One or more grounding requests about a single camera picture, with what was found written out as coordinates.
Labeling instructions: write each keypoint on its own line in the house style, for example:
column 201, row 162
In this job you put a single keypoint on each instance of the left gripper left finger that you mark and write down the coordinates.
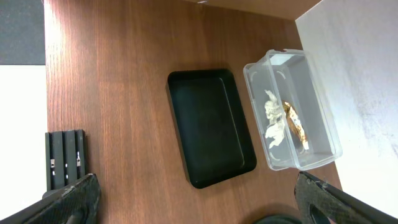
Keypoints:
column 77, row 202

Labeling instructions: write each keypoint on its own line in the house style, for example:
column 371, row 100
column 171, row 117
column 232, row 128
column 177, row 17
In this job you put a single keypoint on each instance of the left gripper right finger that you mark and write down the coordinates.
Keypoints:
column 320, row 202

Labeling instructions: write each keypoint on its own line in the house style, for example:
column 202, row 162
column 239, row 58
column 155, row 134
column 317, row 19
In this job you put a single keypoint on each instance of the gold snack wrapper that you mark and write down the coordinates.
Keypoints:
column 295, row 125

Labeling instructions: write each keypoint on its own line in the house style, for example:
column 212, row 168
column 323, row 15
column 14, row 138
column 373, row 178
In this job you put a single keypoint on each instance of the white tissue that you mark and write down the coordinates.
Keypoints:
column 276, row 127

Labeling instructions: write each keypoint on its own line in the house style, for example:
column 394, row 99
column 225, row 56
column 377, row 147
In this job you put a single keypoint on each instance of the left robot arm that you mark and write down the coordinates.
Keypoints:
column 276, row 220

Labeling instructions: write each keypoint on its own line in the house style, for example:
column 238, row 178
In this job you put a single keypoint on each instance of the clear plastic waste bin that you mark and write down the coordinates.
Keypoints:
column 292, row 77

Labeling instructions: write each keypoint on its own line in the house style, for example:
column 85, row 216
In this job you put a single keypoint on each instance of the black rectangular tray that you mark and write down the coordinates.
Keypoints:
column 210, row 125

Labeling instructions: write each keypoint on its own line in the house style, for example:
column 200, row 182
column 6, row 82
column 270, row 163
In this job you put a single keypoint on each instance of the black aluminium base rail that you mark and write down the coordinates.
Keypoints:
column 65, row 158

